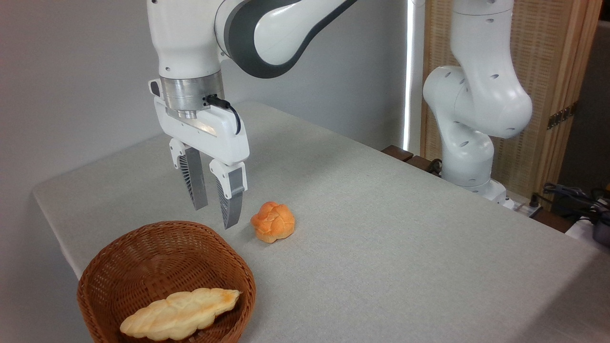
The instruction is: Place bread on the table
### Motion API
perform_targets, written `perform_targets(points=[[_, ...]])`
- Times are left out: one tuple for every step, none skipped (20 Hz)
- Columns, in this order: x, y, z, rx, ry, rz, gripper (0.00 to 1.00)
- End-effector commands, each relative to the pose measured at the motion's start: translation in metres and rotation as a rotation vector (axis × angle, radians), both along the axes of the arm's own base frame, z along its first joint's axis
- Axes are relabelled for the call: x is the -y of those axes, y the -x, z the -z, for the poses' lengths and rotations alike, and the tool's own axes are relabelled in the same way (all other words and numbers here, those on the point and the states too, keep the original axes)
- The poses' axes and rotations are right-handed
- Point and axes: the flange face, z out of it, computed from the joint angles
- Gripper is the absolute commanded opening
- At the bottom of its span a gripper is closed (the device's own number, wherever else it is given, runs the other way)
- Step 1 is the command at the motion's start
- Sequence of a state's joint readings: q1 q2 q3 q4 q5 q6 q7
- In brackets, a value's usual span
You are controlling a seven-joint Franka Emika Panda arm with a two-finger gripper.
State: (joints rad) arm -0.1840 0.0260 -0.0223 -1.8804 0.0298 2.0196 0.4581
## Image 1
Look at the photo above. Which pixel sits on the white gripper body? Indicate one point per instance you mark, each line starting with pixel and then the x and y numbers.
pixel 214 136

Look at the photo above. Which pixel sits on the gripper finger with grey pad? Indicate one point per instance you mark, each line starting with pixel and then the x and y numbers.
pixel 232 200
pixel 196 181

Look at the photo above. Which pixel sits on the long braided bread loaf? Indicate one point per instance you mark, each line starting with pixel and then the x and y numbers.
pixel 181 314

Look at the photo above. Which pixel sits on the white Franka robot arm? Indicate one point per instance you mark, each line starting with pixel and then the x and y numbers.
pixel 476 95

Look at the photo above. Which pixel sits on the round orange bread bun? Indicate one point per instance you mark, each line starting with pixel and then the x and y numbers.
pixel 272 221

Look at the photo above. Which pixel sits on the brown wicker basket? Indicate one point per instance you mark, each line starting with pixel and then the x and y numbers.
pixel 157 257

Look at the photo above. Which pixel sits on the grey tablecloth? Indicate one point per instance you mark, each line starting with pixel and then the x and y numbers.
pixel 381 247

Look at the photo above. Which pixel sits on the wooden rattan folding screen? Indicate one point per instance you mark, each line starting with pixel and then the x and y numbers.
pixel 543 47

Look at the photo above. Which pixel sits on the brass screen hinge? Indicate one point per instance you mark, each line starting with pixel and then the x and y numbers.
pixel 562 116

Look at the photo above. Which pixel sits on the white vertical post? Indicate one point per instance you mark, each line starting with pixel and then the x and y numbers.
pixel 412 71

